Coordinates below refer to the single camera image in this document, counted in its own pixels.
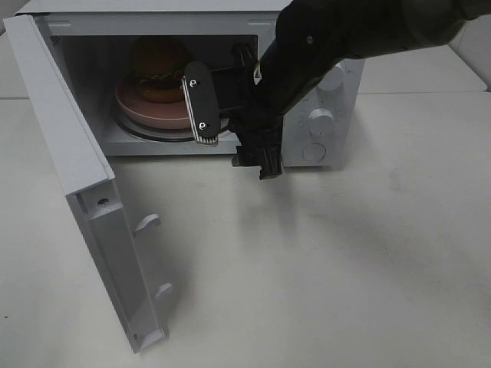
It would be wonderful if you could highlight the white microwave door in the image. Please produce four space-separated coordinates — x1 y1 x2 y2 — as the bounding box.
4 15 166 353

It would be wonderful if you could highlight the white microwave oven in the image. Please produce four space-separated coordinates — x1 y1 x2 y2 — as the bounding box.
5 1 364 182

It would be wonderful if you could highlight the burger with lettuce and cheese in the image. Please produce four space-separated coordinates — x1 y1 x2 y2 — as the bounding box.
130 36 192 104

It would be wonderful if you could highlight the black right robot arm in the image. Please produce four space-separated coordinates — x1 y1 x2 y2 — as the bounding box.
227 0 490 179

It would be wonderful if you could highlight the lower white microwave knob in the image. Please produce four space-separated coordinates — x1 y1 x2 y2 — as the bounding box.
308 108 334 136

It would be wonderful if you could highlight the glass microwave turntable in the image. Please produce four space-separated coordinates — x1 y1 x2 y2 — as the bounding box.
114 110 231 143

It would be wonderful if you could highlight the pink round plate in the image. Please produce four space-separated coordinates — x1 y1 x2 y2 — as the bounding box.
114 77 190 130

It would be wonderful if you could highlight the upper white microwave knob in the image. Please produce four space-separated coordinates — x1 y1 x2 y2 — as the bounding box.
318 61 345 91

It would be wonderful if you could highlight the white microwave knob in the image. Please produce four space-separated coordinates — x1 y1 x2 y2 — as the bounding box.
308 108 334 136
318 61 345 91

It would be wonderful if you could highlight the round white door button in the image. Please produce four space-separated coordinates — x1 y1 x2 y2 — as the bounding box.
302 143 327 163

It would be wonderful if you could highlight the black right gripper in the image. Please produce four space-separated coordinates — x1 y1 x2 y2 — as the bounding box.
209 43 284 180

